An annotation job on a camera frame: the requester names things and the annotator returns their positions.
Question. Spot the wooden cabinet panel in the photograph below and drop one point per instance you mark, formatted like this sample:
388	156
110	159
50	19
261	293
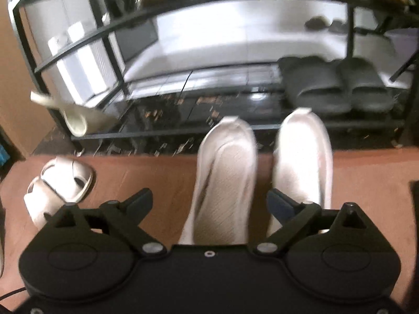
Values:
19	88

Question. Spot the teal curtain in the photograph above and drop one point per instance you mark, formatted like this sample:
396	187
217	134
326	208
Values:
2	157

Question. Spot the white paper bag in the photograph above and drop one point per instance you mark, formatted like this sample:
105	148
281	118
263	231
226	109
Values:
81	72

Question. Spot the white embroidered shoe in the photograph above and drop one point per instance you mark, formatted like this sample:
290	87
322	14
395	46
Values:
222	170
304	157

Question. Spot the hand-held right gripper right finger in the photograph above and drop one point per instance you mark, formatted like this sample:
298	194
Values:
281	207

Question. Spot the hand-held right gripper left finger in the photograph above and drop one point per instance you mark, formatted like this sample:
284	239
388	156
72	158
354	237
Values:
139	202

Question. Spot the purple plastic basin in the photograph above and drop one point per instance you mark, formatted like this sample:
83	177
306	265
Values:
402	49

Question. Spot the dark grey slide slipper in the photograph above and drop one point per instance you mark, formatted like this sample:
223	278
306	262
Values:
311	81
363	78

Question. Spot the pale green slipper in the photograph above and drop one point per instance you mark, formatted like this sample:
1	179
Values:
95	117

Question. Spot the beige slip-on sandal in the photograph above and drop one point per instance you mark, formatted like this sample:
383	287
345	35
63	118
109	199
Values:
65	170
36	199

